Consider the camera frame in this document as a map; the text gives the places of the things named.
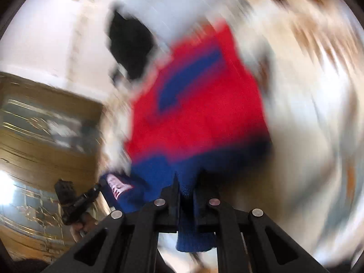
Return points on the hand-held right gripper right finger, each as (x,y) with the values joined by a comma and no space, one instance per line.
(203,202)

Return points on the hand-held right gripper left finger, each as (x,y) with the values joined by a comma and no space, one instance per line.
(170,202)

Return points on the red and blue knit sweater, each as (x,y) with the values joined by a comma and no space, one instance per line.
(199,105)

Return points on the person's left hand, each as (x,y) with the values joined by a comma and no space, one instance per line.
(81,227)

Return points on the wooden wardrobe with glass inlay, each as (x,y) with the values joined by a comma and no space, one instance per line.
(42,125)

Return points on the leaf print blanket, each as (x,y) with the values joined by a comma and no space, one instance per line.
(312,91)

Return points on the black cloth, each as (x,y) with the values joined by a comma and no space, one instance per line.
(132,48)

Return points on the grey quilted pillow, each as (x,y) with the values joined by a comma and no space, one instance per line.
(184,2)

